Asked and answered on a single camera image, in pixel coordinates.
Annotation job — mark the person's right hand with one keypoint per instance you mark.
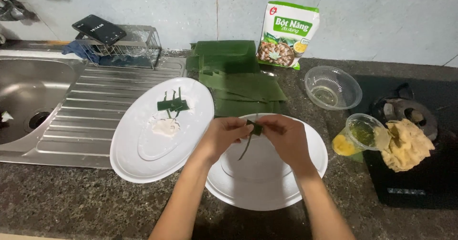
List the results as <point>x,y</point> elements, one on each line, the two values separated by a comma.
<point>286,143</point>

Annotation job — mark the person's left hand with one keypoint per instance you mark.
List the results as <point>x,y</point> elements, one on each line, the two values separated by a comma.
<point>222,134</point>

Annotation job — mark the person's left fingers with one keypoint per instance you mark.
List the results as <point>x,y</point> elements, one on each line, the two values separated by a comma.
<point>239,126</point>

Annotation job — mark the person's right fingers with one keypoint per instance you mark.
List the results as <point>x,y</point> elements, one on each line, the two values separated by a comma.
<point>269,125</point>

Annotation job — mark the small green leaf-wrapped parcel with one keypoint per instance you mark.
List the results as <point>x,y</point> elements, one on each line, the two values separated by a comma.
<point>252,134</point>

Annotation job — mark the stack of green banana leaves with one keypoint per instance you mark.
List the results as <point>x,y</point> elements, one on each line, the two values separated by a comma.
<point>232,79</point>

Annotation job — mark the round white plate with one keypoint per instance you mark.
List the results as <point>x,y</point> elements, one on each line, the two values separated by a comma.
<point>264,182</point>

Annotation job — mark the green leaf-wrapped parcel with strips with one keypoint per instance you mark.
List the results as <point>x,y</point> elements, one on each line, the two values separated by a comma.
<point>173,104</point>

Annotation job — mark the clear plastic bowl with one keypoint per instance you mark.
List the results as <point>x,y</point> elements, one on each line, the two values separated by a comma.
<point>332,88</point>

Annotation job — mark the white dough lump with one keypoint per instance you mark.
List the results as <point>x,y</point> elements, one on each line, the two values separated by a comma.
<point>165,127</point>

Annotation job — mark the clear plastic cup with filling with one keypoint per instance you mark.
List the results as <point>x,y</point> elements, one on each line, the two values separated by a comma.
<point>357,134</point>

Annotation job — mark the white and green flour bag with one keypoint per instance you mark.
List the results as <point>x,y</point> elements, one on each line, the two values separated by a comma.
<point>286,36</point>

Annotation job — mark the oval white plate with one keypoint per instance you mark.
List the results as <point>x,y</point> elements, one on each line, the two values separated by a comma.
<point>143,143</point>

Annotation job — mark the yellow cloth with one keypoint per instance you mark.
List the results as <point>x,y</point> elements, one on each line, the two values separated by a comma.
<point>408,145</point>

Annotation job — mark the black gas stove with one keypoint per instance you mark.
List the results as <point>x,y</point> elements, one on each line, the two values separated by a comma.
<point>429,182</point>

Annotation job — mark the black smartphone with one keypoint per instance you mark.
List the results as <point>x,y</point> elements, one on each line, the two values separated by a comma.
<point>99,29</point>

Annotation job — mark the blue cloth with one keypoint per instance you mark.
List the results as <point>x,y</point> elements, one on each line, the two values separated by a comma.
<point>80,52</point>

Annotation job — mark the stainless steel sink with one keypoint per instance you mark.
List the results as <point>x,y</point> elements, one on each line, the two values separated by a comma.
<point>53,104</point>

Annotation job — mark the metal faucet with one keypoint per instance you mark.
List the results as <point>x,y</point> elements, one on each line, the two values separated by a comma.
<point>12,9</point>

